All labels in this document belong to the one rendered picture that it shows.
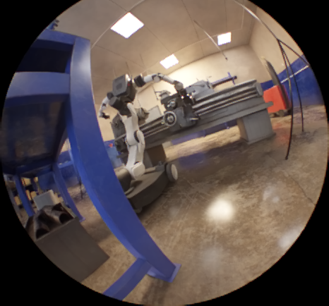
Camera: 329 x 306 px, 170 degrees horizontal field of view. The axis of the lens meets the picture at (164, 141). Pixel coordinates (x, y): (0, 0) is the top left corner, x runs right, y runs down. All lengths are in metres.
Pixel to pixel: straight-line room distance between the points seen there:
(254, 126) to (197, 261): 1.58
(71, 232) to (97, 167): 0.41
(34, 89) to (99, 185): 0.22
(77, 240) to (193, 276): 0.47
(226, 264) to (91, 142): 0.54
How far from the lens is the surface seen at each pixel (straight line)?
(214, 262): 0.49
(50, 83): 0.27
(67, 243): 0.59
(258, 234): 0.54
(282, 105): 3.35
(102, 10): 3.08
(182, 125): 1.53
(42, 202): 1.57
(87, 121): 0.24
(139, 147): 1.12
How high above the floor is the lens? 0.46
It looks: 1 degrees down
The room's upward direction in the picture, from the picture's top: 20 degrees counter-clockwise
